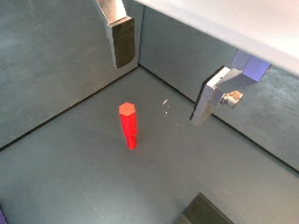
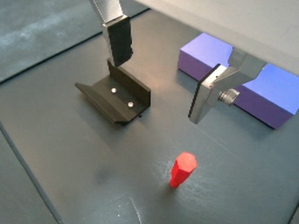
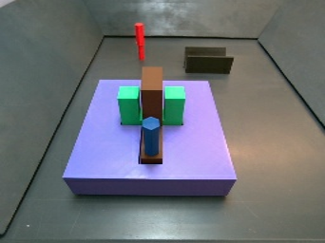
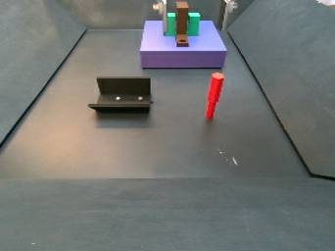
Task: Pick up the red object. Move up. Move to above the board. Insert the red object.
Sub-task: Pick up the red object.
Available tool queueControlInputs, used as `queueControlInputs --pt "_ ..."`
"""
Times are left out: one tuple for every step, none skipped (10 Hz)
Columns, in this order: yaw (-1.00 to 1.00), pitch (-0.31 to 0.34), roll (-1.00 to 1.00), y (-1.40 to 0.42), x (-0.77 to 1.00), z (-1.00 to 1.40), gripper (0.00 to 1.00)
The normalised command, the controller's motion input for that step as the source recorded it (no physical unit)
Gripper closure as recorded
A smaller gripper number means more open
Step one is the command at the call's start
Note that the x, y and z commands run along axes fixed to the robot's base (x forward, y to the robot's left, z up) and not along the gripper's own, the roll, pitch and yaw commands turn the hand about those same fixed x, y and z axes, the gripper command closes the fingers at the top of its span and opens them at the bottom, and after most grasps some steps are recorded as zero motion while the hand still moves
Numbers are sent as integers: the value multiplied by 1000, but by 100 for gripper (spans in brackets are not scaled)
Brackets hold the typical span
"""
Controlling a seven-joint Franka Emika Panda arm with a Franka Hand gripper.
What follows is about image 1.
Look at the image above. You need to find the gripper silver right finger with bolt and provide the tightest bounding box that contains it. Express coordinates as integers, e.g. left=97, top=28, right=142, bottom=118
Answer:
left=190, top=50, right=270, bottom=125

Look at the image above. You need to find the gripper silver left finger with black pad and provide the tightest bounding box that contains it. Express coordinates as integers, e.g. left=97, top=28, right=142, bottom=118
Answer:
left=95, top=0, right=137, bottom=68

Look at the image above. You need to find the red hexagonal peg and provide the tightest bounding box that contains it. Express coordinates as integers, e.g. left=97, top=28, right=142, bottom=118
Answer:
left=119, top=102, right=138, bottom=150

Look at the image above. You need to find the purple board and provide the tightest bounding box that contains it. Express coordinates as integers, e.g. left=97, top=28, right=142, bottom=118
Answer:
left=0, top=207, right=9, bottom=224

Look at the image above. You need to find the black angle bracket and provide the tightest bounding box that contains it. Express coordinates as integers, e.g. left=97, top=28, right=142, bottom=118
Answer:
left=174, top=193, right=236, bottom=224

